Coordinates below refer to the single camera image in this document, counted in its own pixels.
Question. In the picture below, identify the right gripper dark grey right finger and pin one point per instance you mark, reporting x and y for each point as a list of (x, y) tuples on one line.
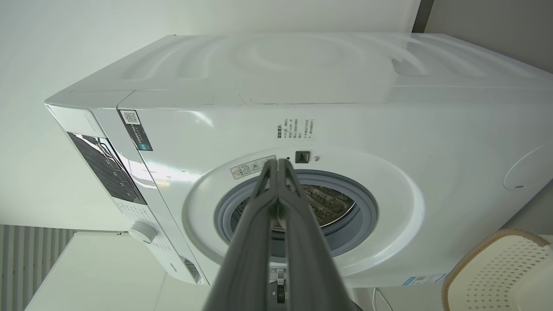
[(311, 268)]

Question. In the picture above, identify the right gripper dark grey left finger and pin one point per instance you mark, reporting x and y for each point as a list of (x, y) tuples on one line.
[(246, 259)]

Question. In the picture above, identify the silver metal door hinge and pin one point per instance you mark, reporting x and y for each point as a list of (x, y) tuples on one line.
[(281, 294)]

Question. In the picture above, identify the stainless steel washing machine drum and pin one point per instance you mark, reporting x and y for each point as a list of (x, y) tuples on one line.
[(330, 203)]

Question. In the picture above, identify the white washing machine dial knob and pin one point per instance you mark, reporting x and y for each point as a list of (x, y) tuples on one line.
[(142, 232)]

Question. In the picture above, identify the black washing machine display panel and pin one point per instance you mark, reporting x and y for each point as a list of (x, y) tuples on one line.
[(108, 168)]

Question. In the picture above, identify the cream perforated laundry basket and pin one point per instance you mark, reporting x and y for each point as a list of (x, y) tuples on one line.
[(497, 276)]

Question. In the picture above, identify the grey rubber door gasket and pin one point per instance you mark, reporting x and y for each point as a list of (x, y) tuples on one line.
[(365, 224)]

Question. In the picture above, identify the grey warning triangle sticker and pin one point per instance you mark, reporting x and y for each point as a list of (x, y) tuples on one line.
[(247, 169)]

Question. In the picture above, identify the black door latch slot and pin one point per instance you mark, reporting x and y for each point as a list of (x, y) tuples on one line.
[(302, 157)]

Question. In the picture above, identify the blue energy label sticker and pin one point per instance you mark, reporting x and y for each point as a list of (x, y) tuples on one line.
[(423, 279)]

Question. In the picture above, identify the white text notice sticker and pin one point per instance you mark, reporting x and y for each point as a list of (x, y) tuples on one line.
[(296, 129)]

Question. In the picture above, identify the white cabinet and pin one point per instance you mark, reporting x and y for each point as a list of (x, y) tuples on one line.
[(99, 276)]

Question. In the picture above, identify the dark QR code sticker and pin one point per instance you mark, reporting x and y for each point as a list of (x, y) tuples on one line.
[(135, 129)]

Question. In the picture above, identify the white front-load washing machine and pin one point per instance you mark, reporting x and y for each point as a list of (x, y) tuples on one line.
[(432, 129)]

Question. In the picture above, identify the grey slatted panel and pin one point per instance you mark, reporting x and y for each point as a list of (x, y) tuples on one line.
[(26, 259)]

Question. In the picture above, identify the round white filter cover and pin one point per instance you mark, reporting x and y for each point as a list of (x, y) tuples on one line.
[(535, 168)]

